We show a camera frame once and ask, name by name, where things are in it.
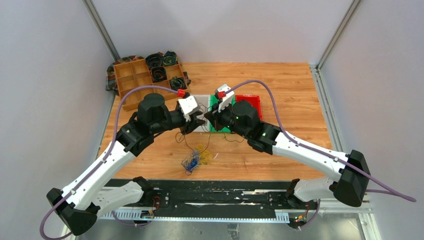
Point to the rolled dark tie back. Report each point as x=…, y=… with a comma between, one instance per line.
x=154, y=60

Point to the aluminium frame rail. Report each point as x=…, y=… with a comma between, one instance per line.
x=332, y=224

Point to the white plastic bin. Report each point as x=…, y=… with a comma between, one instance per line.
x=203, y=101

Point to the red plastic bin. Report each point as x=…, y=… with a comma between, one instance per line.
x=254, y=100

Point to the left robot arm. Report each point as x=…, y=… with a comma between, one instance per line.
x=81, y=203

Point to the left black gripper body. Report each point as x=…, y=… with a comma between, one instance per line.
x=173, y=120

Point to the wooden compartment tray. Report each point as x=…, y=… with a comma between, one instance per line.
x=136, y=74

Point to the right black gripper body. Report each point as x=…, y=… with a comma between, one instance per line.
x=226, y=120

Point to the rolled dark tie front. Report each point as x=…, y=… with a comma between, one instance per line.
x=177, y=83

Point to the rolled dark tie middle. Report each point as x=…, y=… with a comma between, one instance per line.
x=158, y=74

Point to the green plastic bin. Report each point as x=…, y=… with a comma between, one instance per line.
x=225, y=117

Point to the rolled green tie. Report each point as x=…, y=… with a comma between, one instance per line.
x=170, y=58

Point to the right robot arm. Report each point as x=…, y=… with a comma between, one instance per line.
x=344, y=177

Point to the plaid cloth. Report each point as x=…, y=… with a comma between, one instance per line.
x=111, y=82

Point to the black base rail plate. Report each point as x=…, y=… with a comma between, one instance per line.
x=223, y=201

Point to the rolled dark tie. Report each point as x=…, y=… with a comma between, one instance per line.
x=154, y=60
x=177, y=83
x=158, y=74

